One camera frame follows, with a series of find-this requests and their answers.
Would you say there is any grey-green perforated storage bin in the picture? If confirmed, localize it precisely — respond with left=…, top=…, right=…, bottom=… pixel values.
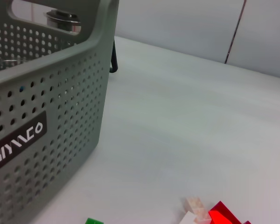
left=0, top=0, right=120, bottom=224

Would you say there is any green toy brick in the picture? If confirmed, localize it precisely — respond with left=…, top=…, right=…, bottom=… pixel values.
left=85, top=217, right=105, bottom=224

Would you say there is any glass coffee pot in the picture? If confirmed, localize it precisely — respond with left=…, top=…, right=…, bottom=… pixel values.
left=46, top=9, right=119, bottom=74

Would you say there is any bright red toy brick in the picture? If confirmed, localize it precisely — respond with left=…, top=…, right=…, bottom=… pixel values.
left=209, top=200, right=241, bottom=224

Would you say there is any thin grey wall cable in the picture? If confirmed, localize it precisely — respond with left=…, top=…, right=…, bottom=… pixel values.
left=224, top=0, right=247, bottom=65

